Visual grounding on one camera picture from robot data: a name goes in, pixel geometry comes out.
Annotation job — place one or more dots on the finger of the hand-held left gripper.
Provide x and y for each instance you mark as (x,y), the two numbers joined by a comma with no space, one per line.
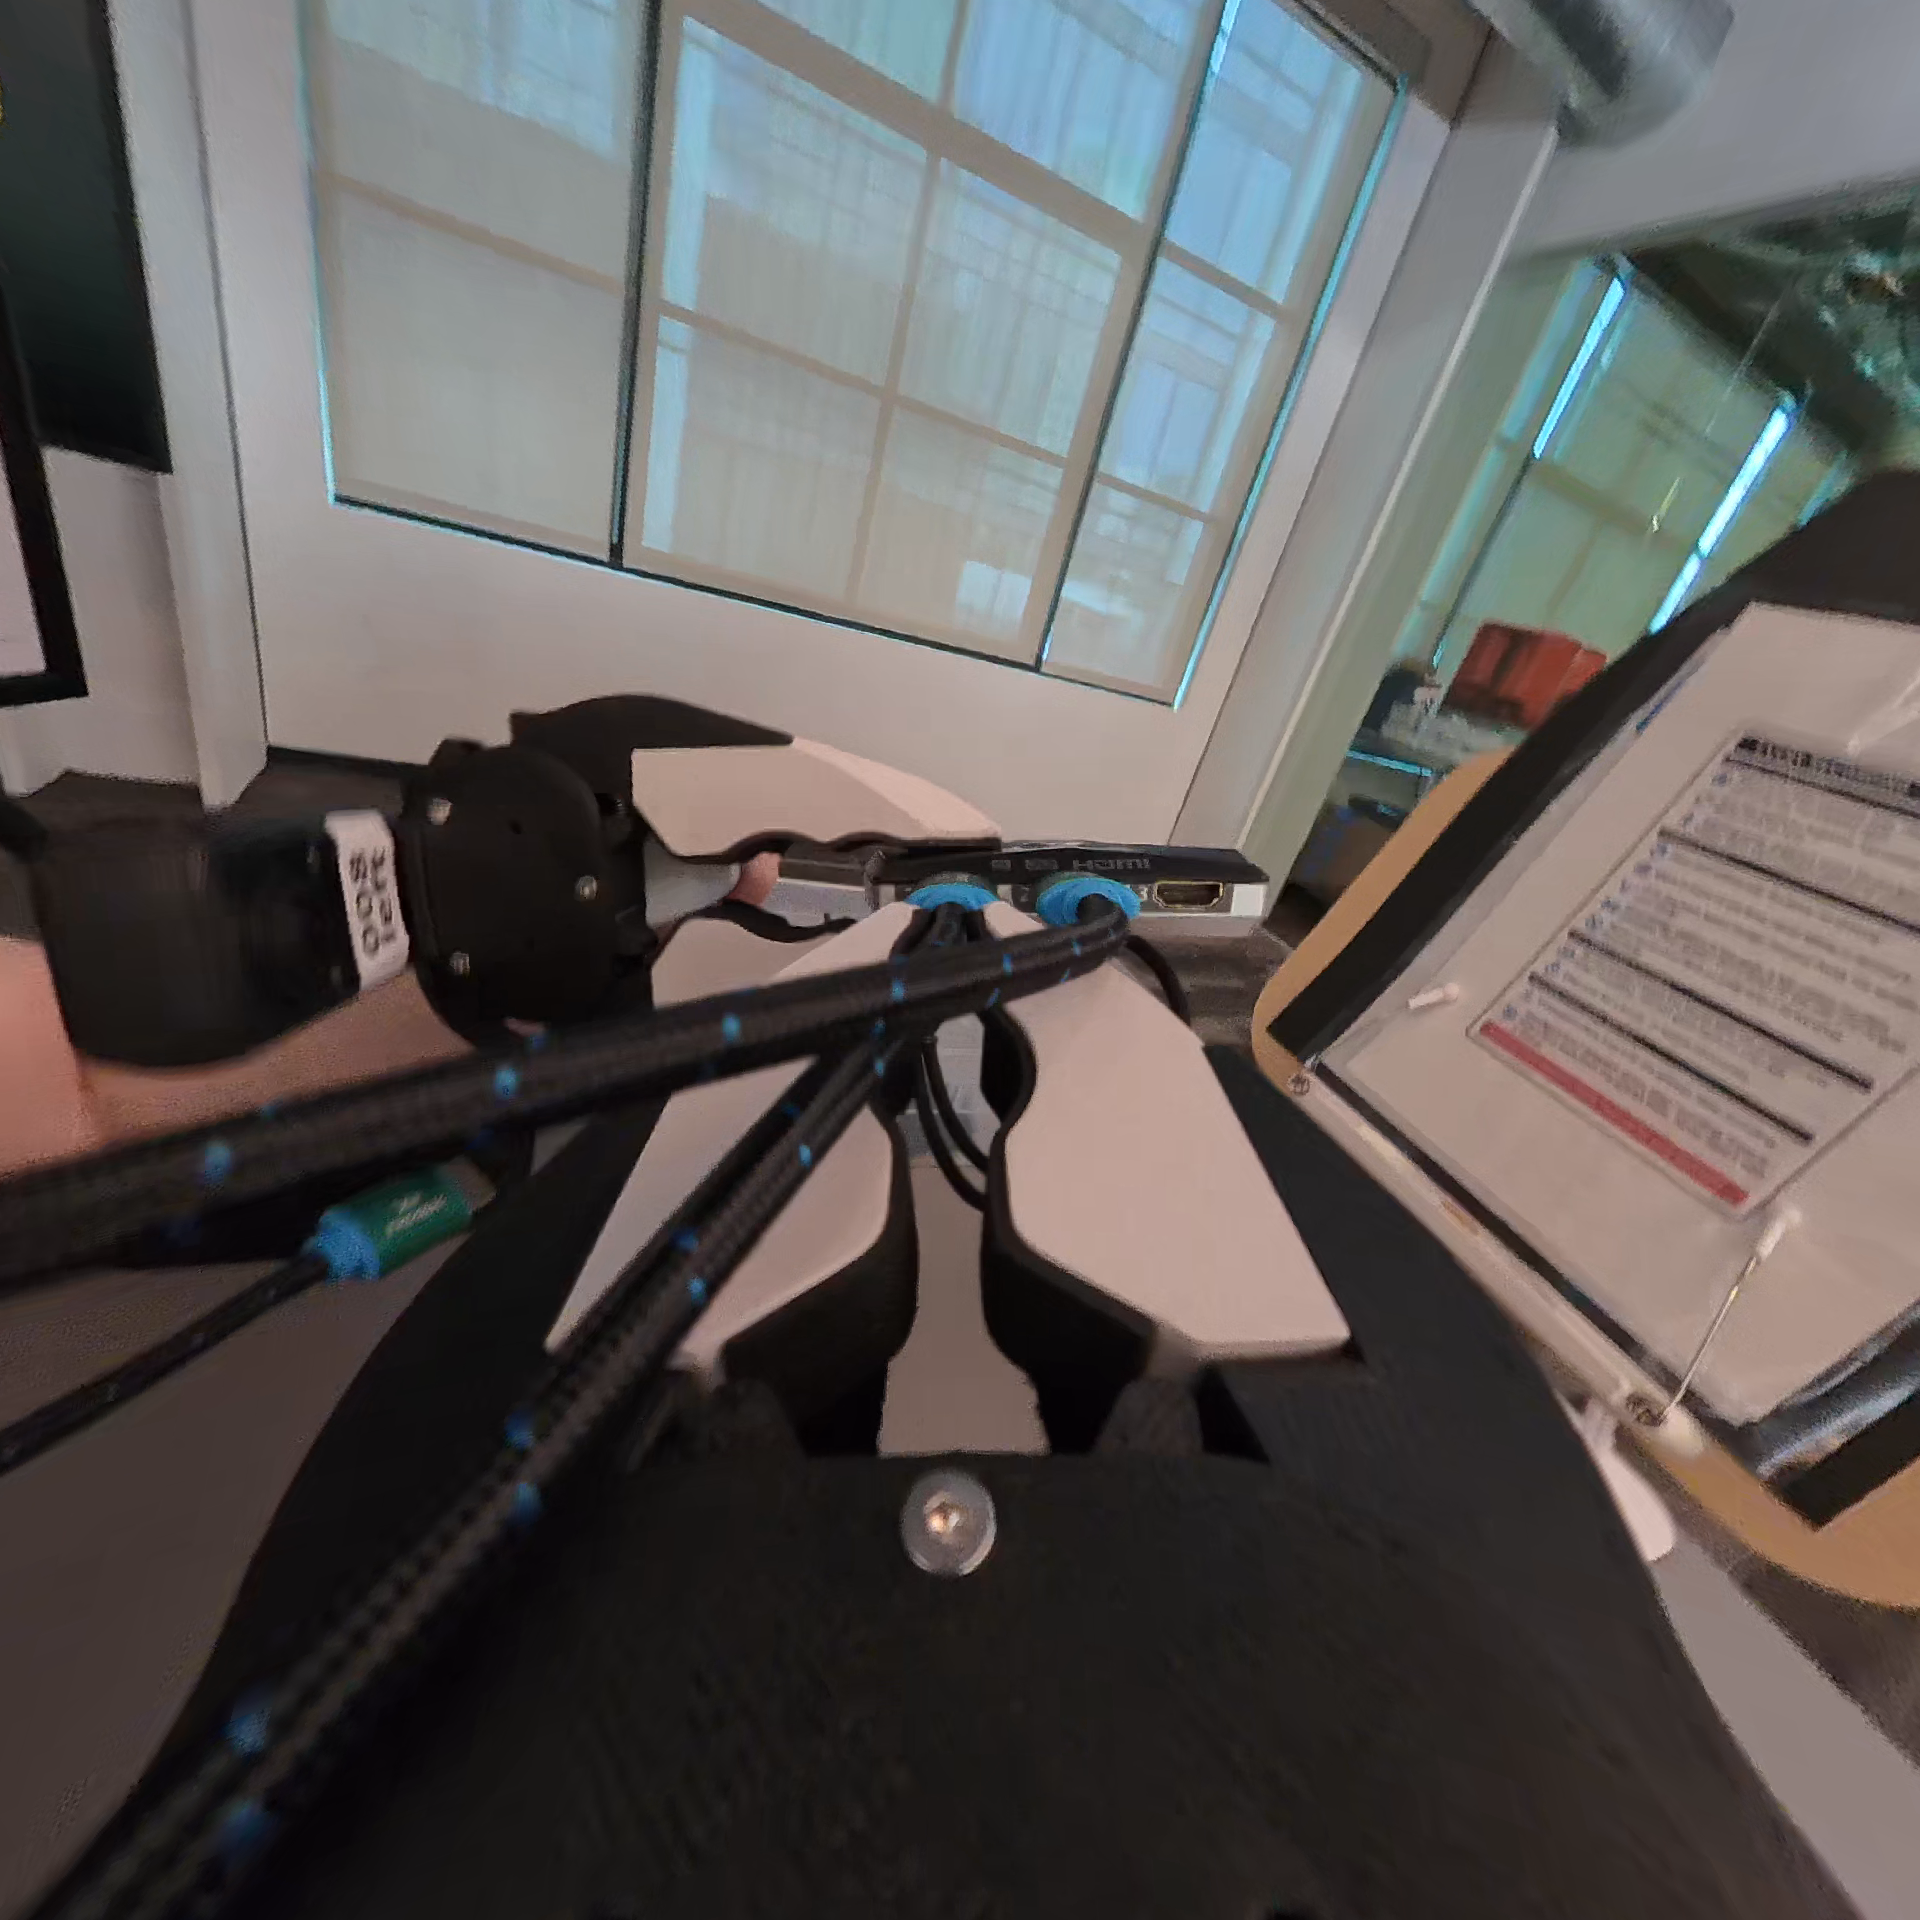
(697,888)
(810,796)

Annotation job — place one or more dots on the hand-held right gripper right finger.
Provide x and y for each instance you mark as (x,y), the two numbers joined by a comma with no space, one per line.
(1185,1200)

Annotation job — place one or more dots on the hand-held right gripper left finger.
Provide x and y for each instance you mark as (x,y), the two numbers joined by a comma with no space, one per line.
(720,1170)

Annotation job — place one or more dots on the black hdmi adapter hub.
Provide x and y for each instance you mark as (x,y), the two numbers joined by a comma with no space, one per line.
(1080,867)

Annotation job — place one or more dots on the person's left hand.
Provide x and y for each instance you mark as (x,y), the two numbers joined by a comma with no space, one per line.
(181,1102)

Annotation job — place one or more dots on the large paned window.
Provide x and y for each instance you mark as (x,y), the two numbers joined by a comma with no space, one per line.
(481,300)

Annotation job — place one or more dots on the laminated instruction sheet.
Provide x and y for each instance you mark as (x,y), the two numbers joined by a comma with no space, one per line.
(1725,930)

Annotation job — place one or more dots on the red storage crate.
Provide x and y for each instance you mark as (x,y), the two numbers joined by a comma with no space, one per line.
(1529,667)

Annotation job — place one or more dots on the glass partition window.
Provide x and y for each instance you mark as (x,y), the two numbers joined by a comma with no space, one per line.
(1622,451)

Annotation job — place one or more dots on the silver ceiling duct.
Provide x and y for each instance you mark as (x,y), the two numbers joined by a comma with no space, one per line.
(1622,59)

